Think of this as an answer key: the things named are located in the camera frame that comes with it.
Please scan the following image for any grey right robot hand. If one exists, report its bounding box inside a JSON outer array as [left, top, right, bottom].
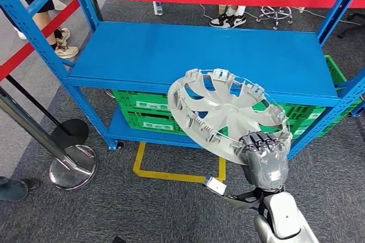
[[241, 131, 290, 192]]

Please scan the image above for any silver plastic wheel hubcap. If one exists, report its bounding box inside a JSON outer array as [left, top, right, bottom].
[[167, 67, 293, 166]]

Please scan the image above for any blue metal shelf rack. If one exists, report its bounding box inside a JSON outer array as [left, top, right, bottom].
[[0, 0, 365, 161]]

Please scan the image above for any black chair base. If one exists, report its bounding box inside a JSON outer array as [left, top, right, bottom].
[[337, 11, 365, 39]]

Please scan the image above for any chrome stanchion with round base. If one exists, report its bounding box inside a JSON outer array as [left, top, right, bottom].
[[0, 86, 98, 192]]

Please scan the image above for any black stanchion with round base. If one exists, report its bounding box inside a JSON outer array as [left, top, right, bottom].
[[5, 75, 90, 151]]

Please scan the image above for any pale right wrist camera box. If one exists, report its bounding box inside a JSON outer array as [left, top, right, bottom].
[[204, 176, 228, 196]]

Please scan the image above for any white floor cable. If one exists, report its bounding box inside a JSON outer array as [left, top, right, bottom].
[[179, 0, 226, 21]]

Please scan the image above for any dark stanchion post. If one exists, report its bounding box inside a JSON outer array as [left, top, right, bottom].
[[84, 0, 104, 22]]

